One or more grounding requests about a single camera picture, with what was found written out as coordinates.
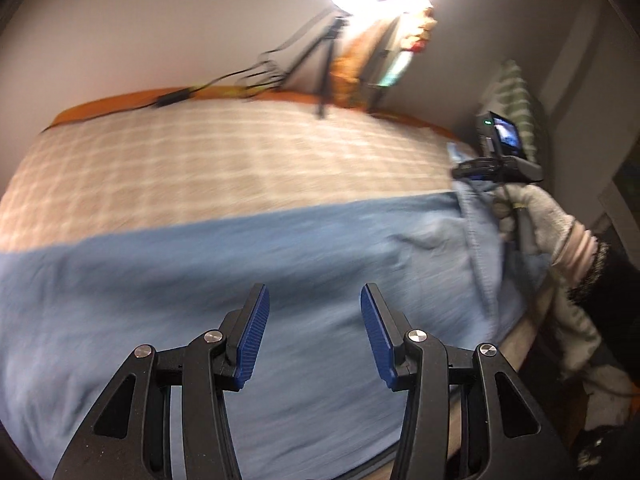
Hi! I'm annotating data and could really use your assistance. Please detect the light blue denim pants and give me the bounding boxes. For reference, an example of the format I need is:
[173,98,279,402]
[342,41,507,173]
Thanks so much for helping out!
[0,178,539,480]

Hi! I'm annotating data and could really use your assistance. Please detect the dark fuzzy sleeve forearm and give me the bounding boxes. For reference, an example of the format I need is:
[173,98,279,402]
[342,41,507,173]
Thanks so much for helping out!
[570,243,639,344]

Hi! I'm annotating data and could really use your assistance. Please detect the right hand in grey glove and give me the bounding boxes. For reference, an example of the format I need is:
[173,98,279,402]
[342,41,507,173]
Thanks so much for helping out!
[491,183,598,286]

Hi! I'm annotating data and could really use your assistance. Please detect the green white striped pillow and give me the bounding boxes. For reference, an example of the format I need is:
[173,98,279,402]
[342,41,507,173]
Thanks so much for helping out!
[480,60,539,162]

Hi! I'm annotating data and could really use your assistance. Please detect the beige checkered bed sheet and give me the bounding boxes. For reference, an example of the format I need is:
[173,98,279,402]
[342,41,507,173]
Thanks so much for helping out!
[1,100,451,252]

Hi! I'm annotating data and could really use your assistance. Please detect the black tripod stand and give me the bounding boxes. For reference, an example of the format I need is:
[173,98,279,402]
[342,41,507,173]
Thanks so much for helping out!
[286,14,352,120]

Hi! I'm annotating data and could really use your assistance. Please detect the black power cable with switch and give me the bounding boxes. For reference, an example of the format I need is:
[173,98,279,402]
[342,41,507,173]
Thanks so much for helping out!
[153,8,336,109]

